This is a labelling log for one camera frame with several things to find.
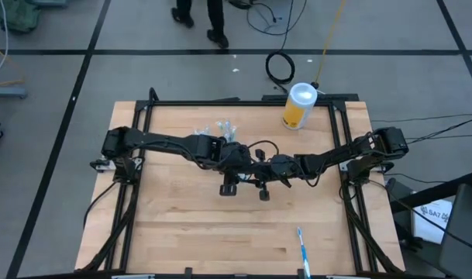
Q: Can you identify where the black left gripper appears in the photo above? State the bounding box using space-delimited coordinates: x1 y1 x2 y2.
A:
219 141 257 197

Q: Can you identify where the yellow cable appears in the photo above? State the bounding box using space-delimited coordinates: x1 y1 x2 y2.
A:
314 0 347 88

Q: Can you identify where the white printed sheet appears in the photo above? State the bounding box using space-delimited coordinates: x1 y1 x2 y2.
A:
411 198 453 246

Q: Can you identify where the grey desk leg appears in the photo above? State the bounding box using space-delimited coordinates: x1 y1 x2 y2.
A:
0 85 29 100

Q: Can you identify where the person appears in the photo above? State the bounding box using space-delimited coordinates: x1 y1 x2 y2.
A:
170 0 230 50

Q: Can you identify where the yellow wipes canister white lid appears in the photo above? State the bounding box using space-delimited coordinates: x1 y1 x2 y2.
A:
281 81 319 131

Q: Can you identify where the black chair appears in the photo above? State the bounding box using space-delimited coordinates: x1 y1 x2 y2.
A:
438 158 472 279

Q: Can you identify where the black coiled floor cable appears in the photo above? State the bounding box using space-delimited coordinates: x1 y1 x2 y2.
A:
264 50 296 92

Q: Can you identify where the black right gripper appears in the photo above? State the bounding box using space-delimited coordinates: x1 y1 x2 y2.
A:
253 148 299 202

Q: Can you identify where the black metal table frame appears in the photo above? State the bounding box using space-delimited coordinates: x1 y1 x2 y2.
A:
80 87 405 279

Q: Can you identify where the green bag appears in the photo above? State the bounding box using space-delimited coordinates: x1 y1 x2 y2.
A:
0 0 42 34

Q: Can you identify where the thin dark floor cable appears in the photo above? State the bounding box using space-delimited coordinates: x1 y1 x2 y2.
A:
227 0 308 37

